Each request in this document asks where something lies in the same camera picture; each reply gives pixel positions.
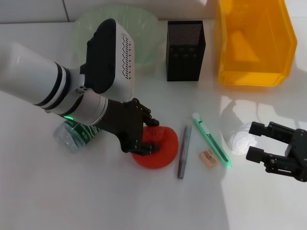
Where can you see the beige eraser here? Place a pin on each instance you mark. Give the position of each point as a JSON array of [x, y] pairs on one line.
[[208, 159]]

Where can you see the clear green-label water bottle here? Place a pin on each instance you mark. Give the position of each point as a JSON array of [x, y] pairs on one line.
[[69, 139]]

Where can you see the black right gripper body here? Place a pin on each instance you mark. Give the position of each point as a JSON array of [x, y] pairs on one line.
[[302, 155]]

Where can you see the white plastic wrap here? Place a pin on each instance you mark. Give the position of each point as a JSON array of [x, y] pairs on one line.
[[239, 141]]

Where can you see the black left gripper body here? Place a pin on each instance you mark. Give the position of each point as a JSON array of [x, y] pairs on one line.
[[124, 124]]

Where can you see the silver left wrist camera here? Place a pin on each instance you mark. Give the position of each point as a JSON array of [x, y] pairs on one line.
[[120, 60]]

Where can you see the yellow plastic bin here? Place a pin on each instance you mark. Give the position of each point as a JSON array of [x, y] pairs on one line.
[[256, 48]]

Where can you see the grey pen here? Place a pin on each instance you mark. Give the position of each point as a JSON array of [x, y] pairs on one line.
[[184, 151]]

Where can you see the red-orange fruit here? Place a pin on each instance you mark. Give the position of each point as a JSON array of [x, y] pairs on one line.
[[165, 148]]

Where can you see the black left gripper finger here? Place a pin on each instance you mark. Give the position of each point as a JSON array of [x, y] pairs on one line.
[[148, 149], [147, 117]]

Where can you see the black mesh pen holder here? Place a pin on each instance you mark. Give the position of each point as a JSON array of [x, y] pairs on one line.
[[185, 52]]

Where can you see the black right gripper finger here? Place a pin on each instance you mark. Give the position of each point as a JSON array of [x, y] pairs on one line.
[[255, 154], [257, 128]]

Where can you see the green utility knife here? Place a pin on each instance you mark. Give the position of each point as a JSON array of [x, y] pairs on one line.
[[211, 139]]

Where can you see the translucent green fruit plate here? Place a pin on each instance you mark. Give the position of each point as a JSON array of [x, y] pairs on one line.
[[146, 36]]

